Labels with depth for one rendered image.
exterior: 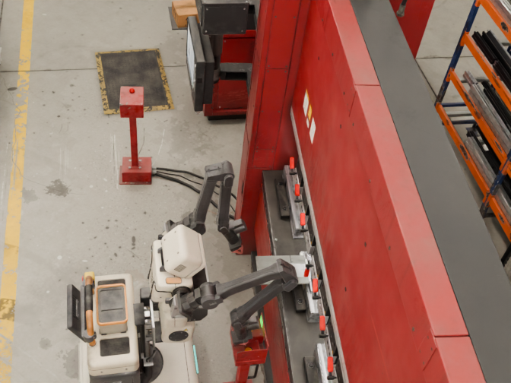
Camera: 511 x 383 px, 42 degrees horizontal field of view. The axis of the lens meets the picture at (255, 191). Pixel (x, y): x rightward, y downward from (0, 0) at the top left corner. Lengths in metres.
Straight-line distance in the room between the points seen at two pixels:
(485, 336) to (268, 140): 2.35
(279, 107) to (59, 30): 3.48
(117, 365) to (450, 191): 1.91
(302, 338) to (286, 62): 1.45
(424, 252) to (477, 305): 0.21
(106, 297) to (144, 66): 3.24
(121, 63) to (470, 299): 4.87
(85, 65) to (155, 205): 1.83
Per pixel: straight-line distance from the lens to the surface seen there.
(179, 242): 3.06
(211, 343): 4.37
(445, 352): 1.83
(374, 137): 2.31
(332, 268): 2.90
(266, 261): 3.51
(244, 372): 3.79
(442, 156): 2.32
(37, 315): 4.55
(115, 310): 3.43
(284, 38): 3.51
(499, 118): 5.26
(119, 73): 6.22
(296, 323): 3.47
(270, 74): 3.64
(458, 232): 2.10
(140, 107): 4.66
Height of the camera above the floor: 3.79
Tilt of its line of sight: 47 degrees down
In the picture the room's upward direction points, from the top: 8 degrees clockwise
